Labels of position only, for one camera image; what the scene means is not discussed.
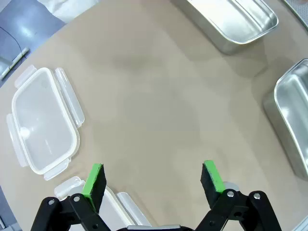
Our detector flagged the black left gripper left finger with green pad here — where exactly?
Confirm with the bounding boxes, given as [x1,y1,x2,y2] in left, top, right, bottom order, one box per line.
[30,163,110,231]

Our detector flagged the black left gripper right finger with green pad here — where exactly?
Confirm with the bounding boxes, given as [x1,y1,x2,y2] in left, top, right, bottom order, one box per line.
[196,160,282,231]

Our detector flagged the clear airtight container lid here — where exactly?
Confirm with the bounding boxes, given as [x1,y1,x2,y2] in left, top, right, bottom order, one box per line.
[6,64,85,181]

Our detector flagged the deep steel tray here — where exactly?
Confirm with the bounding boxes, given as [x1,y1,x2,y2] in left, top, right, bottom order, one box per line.
[170,0,280,55]
[262,58,308,182]

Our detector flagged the white and green floor bar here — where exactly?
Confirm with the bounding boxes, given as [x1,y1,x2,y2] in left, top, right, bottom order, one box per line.
[0,47,31,80]

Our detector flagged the thin black floor cable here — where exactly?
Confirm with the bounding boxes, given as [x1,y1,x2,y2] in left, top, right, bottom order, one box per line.
[0,26,24,57]

